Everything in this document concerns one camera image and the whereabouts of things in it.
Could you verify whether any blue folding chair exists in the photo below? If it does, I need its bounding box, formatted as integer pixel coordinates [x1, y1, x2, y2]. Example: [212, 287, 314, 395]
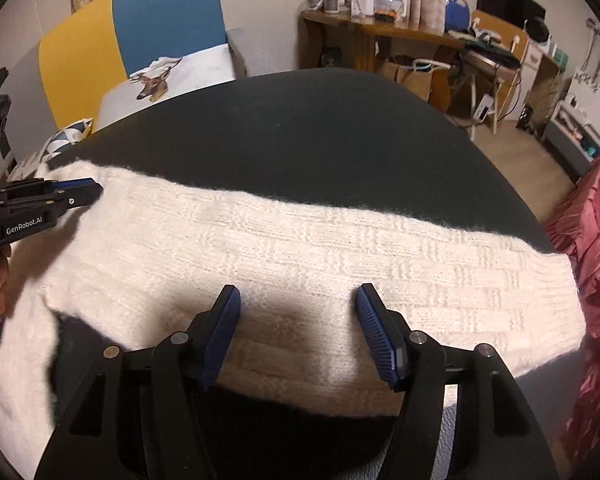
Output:
[444, 0, 470, 31]

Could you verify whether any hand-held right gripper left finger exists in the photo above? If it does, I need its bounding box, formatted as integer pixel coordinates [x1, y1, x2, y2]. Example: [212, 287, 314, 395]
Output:
[32, 284, 242, 480]

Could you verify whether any brown paper bag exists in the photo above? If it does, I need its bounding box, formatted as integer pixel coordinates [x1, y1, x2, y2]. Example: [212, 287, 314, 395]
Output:
[375, 55, 451, 111]

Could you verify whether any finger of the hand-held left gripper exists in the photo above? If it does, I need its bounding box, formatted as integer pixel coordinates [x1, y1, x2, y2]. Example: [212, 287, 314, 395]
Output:
[0, 186, 105, 221]
[0, 178, 102, 200]

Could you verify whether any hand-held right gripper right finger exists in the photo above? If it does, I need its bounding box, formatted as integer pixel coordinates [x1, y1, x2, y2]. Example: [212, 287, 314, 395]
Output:
[356, 282, 561, 480]

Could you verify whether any white deer print pillow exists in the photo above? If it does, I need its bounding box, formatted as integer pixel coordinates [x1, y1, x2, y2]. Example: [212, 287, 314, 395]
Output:
[94, 42, 237, 133]

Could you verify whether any geometric patterned pillow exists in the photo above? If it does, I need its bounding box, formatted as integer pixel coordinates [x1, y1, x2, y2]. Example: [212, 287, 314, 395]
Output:
[5, 119, 95, 181]

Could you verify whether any grey yellow blue sofa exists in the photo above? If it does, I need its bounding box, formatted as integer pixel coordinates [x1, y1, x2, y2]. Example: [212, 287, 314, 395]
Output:
[0, 0, 251, 133]

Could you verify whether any low white shelf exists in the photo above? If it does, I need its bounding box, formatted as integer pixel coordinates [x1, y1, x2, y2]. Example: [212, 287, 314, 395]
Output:
[542, 95, 600, 181]

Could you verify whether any wooden chair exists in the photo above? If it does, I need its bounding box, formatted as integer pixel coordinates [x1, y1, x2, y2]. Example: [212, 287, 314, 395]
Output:
[447, 10, 528, 141]

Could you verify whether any white knit sweater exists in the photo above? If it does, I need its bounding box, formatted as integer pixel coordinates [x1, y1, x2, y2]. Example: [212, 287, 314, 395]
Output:
[0, 160, 586, 466]

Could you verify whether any pink ruffled bedspread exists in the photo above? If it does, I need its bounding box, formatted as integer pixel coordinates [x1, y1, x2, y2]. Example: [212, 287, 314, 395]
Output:
[542, 150, 600, 461]

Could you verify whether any wooden desk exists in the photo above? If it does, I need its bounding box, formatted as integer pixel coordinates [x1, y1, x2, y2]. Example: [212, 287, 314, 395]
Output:
[299, 10, 468, 111]

